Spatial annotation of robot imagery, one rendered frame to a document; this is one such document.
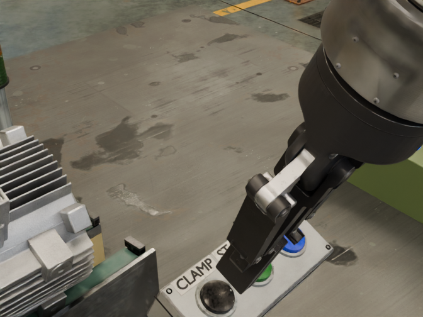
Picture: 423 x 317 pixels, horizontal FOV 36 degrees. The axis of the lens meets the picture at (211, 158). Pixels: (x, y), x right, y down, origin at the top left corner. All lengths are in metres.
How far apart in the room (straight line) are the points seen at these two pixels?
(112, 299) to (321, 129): 0.50
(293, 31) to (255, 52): 2.27
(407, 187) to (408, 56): 0.79
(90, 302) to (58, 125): 0.65
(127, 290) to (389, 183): 0.50
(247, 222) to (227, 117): 0.95
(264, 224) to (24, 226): 0.35
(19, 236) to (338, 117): 0.42
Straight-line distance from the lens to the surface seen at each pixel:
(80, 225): 0.68
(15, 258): 0.67
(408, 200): 1.09
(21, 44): 3.91
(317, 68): 0.33
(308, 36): 3.83
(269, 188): 0.35
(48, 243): 0.67
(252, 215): 0.38
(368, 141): 0.33
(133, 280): 0.80
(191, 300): 0.54
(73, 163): 1.22
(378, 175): 1.10
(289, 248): 0.60
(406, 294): 0.96
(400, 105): 0.30
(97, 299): 0.77
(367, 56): 0.30
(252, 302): 0.56
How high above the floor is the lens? 1.46
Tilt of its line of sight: 33 degrees down
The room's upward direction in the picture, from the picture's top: 1 degrees counter-clockwise
